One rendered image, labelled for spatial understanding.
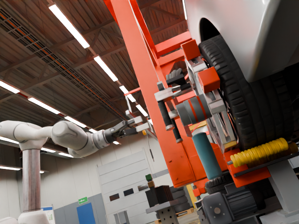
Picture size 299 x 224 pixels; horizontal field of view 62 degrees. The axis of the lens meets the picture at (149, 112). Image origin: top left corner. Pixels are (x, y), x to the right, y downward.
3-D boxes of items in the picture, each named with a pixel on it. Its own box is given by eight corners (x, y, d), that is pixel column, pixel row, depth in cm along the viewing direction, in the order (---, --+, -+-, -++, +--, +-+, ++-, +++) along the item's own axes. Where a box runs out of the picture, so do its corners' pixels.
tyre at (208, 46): (273, 22, 93) (224, 26, 155) (213, 48, 96) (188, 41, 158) (309, 166, 111) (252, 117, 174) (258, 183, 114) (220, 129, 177)
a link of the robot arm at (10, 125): (16, 119, 143) (34, 124, 156) (-6, 115, 150) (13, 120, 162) (9, 141, 141) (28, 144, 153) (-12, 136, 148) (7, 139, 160)
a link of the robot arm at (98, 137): (94, 147, 123) (106, 143, 122) (91, 130, 126) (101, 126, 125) (103, 150, 131) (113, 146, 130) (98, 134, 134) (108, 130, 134)
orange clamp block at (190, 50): (201, 55, 127) (195, 38, 125) (187, 61, 128) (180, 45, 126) (199, 54, 134) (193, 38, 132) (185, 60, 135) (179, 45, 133)
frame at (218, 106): (240, 137, 102) (192, 35, 121) (225, 143, 102) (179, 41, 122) (232, 155, 152) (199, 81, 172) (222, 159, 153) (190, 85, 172)
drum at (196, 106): (220, 109, 128) (209, 86, 133) (181, 124, 130) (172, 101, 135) (220, 117, 141) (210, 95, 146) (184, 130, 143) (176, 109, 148)
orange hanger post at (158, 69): (206, 186, 345) (152, 47, 434) (193, 190, 347) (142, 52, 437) (206, 186, 362) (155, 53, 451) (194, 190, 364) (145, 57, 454)
